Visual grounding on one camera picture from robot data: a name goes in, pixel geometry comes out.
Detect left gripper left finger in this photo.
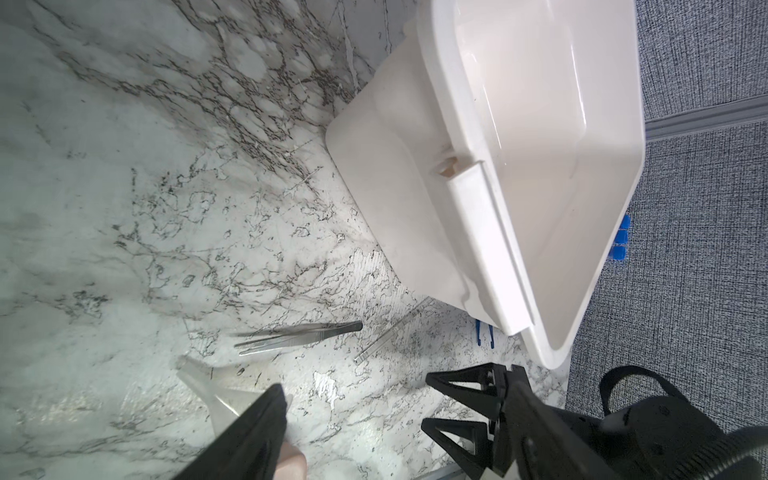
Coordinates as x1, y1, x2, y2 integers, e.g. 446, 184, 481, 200
175, 384, 287, 480

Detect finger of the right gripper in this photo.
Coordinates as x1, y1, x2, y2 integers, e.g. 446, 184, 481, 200
421, 418, 496, 479
425, 363, 507, 420

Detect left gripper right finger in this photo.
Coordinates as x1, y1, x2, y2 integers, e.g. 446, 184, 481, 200
503, 366, 619, 479

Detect blue plastic tweezers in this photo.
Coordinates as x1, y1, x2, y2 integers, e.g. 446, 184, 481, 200
475, 320, 495, 350

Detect clear glass stirring rod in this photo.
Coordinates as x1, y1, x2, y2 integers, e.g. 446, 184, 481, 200
354, 298, 430, 365

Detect metal tweezers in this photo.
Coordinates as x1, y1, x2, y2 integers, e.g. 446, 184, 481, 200
234, 321, 363, 356

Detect white plastic storage bin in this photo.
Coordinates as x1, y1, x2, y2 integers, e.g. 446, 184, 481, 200
325, 1, 645, 369

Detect blue-capped test tube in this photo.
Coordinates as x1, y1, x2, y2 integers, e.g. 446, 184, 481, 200
608, 214, 631, 261

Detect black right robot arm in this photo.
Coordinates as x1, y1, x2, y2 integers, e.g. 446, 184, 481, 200
421, 363, 767, 479

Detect pink rectangular case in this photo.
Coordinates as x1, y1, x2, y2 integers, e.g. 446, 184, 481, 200
273, 442, 308, 480

